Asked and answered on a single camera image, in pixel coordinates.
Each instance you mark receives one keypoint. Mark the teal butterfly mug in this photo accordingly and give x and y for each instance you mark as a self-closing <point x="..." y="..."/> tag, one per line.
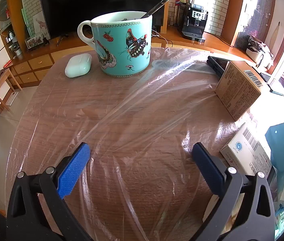
<point x="121" y="55"/>

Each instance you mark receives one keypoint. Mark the black television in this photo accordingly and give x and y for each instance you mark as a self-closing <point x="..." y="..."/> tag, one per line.
<point x="81" y="2"/>

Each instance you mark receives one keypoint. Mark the white and grey bag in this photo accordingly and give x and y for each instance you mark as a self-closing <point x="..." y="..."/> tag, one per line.
<point x="258" y="51"/>

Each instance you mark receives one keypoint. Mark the brown cardboard box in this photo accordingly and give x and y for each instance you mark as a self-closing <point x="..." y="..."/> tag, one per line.
<point x="237" y="93"/>

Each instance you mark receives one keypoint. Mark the white medicine box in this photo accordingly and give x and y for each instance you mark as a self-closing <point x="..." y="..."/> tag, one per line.
<point x="247" y="150"/>

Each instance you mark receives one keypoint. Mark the giraffe picture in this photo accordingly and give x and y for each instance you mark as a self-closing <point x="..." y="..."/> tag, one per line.
<point x="41" y="25"/>

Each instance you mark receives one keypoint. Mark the dark green folding phone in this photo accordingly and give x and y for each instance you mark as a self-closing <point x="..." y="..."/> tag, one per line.
<point x="217" y="64"/>

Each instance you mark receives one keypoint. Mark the clear plastic table cover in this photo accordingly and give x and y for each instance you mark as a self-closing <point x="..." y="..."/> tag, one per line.
<point x="131" y="120"/>

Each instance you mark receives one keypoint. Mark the small wooden side table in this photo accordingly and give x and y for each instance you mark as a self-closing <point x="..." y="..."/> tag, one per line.
<point x="4" y="80"/>

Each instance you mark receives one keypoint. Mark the black coffee machine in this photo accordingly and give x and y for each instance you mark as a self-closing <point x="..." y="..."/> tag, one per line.
<point x="194" y="20"/>

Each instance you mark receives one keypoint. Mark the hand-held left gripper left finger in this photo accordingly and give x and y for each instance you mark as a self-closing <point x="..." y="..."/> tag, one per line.
<point x="74" y="170"/>

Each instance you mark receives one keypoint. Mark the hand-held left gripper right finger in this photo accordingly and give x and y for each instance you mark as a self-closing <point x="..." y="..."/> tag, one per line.
<point x="208" y="168"/>

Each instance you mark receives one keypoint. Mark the framed floral picture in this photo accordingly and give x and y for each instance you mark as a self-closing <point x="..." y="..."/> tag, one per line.
<point x="35" y="42"/>

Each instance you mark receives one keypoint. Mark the wooden TV cabinet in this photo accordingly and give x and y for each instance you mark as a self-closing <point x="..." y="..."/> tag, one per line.
<point x="39" y="62"/>

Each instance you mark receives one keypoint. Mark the dark flat tablet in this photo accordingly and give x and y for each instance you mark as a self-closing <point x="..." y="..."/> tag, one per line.
<point x="269" y="82"/>

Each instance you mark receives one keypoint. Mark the metal spoon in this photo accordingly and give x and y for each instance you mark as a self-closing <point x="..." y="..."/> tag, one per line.
<point x="157" y="6"/>

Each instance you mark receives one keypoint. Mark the mint earbuds case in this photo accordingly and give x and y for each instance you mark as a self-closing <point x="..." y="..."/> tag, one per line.
<point x="78" y="65"/>

